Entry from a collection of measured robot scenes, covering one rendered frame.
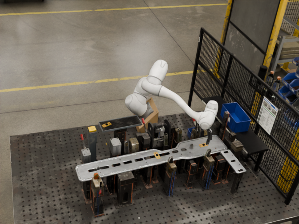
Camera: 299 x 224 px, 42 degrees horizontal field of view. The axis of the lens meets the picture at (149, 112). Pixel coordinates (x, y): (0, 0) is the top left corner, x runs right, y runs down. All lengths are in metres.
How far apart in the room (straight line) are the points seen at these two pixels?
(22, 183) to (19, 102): 2.37
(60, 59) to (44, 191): 3.63
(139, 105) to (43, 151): 1.05
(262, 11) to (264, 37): 0.33
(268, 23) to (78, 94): 2.85
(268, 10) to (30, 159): 3.34
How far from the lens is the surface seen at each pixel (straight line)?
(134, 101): 3.90
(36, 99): 5.85
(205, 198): 3.56
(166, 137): 3.51
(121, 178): 3.17
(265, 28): 5.27
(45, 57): 6.89
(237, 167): 3.48
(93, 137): 3.44
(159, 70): 3.41
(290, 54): 5.71
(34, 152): 3.92
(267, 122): 3.67
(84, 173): 3.25
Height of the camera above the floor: 3.33
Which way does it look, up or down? 37 degrees down
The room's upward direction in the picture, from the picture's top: 6 degrees clockwise
